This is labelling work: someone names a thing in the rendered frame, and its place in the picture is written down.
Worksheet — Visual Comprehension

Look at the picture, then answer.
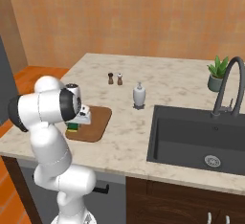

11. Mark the white soap dispenser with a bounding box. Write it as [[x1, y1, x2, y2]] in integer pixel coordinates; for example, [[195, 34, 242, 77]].
[[132, 81, 147, 110]]

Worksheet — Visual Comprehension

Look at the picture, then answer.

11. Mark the black dishwasher handle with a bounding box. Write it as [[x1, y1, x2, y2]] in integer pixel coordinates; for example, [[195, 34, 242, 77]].
[[92, 183, 111, 195]]

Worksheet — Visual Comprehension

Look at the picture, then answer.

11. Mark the brown shaker with white top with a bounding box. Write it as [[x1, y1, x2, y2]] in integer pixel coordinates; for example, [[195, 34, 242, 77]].
[[116, 72, 124, 86]]

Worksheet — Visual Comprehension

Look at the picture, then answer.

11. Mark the dark wood cupboard door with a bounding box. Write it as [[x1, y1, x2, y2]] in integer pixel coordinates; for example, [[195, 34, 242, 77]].
[[125, 176, 220, 224], [218, 191, 245, 224]]

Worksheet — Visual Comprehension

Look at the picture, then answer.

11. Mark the dark grey fridge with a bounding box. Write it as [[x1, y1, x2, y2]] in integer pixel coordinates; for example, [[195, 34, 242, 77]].
[[0, 35, 19, 127]]

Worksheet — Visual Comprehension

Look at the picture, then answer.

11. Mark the dark grey arched tap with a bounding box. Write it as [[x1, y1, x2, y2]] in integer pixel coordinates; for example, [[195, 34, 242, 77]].
[[210, 56, 245, 119]]

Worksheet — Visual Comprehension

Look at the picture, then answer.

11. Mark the dark wood cupboard side panel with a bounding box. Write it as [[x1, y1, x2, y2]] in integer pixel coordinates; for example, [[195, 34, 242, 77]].
[[1, 155, 44, 224]]

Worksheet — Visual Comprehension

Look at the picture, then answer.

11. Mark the grey dishwasher front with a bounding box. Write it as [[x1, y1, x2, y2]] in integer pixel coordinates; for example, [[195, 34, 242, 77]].
[[17, 159, 127, 224]]

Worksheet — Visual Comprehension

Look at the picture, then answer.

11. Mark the brown wooden cutting board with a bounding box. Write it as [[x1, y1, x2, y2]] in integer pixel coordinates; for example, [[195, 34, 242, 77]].
[[64, 105, 113, 144]]

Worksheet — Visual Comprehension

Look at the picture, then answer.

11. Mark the green plant in grey pot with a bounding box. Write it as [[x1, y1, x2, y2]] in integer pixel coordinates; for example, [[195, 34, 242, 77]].
[[206, 55, 231, 93]]

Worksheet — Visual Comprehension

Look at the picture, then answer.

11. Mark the green and yellow sponge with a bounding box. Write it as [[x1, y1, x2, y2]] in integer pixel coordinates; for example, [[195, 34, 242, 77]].
[[65, 122, 81, 133]]

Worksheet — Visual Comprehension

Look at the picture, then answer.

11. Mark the dark grey sink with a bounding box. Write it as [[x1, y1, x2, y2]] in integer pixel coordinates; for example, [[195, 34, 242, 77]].
[[145, 104, 245, 177]]

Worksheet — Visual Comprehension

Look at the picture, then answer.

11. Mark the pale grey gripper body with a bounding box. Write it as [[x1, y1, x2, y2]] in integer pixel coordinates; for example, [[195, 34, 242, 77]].
[[73, 113, 93, 126]]

